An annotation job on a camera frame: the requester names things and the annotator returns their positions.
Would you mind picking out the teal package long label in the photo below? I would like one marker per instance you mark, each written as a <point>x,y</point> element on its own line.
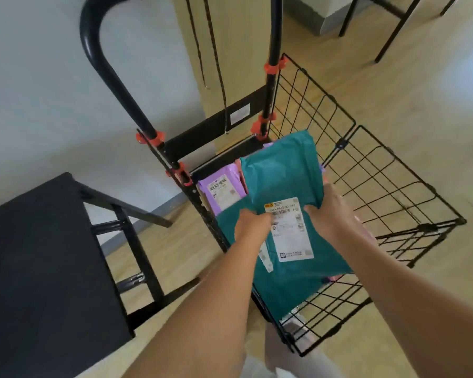
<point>284,299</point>

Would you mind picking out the black low metal table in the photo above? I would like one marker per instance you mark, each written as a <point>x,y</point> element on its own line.
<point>43,271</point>

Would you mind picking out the person's left hand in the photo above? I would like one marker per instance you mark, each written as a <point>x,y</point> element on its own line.
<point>252,228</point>

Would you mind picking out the wooden table black legs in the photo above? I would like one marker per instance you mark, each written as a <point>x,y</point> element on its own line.
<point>398,27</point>

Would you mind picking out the person's beige trousers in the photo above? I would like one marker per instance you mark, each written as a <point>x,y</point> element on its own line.
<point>299,362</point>

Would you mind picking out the person's right forearm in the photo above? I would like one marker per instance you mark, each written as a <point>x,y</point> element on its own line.
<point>418,307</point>

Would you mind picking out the beige cabinet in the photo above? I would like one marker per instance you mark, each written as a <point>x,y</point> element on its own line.
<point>240,43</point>

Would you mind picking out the purple mailer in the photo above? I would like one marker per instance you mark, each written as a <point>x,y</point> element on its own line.
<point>220,192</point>
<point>267,144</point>

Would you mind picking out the person's left forearm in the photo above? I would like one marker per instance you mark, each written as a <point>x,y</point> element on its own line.
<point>197,322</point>

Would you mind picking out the person's right hand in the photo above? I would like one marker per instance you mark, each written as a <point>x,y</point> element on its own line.
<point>333,216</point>

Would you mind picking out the teal package short label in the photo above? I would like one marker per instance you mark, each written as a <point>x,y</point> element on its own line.
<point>284,169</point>

